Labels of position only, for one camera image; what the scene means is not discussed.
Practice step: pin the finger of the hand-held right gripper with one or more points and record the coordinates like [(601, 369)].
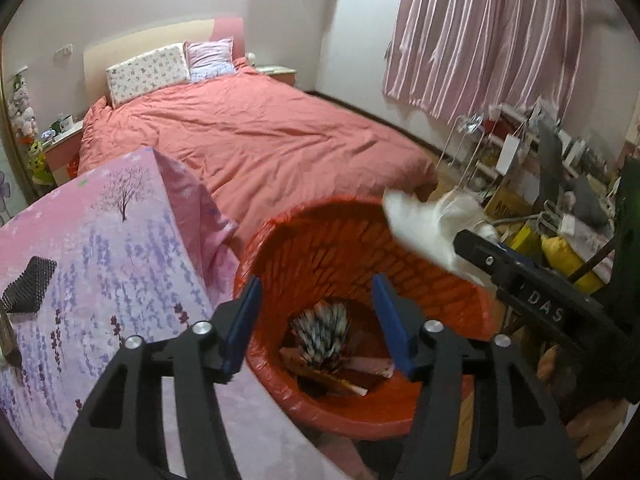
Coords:
[(487, 255)]

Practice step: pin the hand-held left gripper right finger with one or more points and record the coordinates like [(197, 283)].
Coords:
[(395, 330)]

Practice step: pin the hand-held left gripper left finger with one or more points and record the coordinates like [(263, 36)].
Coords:
[(245, 320)]

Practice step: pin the pink box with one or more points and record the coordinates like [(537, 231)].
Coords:
[(370, 362)]

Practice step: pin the white cloth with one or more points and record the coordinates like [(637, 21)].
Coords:
[(425, 230)]

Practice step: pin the black white patterned packet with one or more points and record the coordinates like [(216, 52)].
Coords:
[(320, 330)]

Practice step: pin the socks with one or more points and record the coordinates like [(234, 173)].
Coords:
[(325, 382)]

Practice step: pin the orange plastic basket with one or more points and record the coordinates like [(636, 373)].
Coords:
[(350, 250)]

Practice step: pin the yellow bag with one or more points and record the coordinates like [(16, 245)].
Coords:
[(565, 260)]

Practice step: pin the yellow cardboard box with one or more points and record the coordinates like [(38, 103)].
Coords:
[(507, 202)]

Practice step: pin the pink floral tablecloth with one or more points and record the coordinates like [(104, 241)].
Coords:
[(125, 260)]

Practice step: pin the bed with salmon duvet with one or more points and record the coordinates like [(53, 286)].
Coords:
[(260, 140)]

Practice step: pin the pink striped curtain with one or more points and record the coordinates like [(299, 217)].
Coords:
[(480, 35)]

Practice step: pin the black mesh item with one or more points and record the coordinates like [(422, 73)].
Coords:
[(27, 285)]

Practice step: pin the pink nightstand with clutter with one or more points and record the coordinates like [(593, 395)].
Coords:
[(62, 152)]

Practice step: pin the striped purple pillow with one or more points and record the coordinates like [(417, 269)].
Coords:
[(210, 57)]

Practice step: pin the floral white pillow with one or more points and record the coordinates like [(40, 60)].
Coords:
[(147, 72)]

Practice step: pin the flower print sliding wardrobe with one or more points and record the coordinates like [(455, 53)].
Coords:
[(6, 185)]

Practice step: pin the cream pink headboard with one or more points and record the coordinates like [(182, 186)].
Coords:
[(125, 45)]

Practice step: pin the plush toy tower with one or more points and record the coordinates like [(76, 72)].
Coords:
[(25, 110)]

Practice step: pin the wall socket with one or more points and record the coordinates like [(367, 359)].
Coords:
[(63, 51)]

